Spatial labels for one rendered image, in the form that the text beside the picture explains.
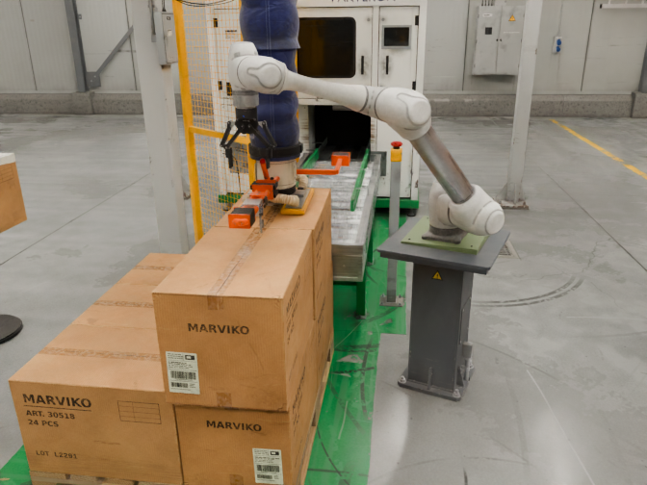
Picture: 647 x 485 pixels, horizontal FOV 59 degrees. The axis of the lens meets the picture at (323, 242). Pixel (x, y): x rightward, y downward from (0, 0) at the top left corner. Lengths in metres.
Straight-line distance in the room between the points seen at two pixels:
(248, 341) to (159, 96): 2.34
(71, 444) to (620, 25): 11.42
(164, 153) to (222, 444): 2.26
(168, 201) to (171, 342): 2.20
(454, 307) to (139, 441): 1.44
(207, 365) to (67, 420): 0.64
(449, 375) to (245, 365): 1.32
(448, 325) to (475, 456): 0.58
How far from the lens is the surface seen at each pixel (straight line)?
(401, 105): 2.06
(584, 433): 2.88
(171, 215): 3.98
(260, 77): 1.81
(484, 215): 2.38
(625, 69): 12.43
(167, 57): 3.73
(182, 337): 1.83
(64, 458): 2.42
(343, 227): 3.48
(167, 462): 2.24
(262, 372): 1.82
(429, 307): 2.73
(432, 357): 2.85
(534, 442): 2.75
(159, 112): 3.84
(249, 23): 2.35
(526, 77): 5.72
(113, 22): 12.88
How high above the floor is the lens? 1.68
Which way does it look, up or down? 21 degrees down
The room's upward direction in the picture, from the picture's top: 1 degrees counter-clockwise
